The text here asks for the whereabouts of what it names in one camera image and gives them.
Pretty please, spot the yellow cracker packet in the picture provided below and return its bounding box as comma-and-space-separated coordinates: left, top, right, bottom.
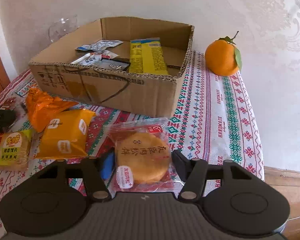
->
0, 129, 33, 172

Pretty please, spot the orange bread packet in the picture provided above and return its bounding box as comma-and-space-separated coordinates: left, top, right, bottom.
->
34, 109, 96, 160

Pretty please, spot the long yellow and blue packet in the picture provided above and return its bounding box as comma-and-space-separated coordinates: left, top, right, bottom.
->
129, 37, 169, 76

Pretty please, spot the clear round pastry packet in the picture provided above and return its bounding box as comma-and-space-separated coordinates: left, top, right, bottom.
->
107, 120, 184, 193

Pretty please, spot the black snack packet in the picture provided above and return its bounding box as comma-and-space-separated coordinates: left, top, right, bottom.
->
100, 59, 130, 72

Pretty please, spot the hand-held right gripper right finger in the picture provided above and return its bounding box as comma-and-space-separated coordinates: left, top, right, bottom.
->
172, 149, 256, 202

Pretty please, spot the orange fruit with leaf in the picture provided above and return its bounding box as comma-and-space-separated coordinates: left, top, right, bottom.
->
205, 31, 242, 77

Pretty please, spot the white and red snack packet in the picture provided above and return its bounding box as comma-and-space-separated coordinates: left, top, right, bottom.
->
70, 50, 120, 66

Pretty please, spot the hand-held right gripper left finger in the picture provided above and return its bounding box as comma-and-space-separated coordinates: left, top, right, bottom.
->
36, 151, 116, 202

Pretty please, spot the clear glass mug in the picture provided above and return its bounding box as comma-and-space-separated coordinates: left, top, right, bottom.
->
48, 14, 78, 43

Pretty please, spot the patterned tablecloth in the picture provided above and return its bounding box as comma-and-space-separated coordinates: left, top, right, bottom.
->
0, 50, 265, 240

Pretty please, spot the orange snack packet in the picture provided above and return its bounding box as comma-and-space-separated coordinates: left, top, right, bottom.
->
25, 87, 79, 133

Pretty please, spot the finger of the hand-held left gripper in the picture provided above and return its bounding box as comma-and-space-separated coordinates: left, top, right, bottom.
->
0, 107, 17, 132

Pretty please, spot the brown cardboard box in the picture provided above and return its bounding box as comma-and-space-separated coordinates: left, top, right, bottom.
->
28, 17, 195, 118

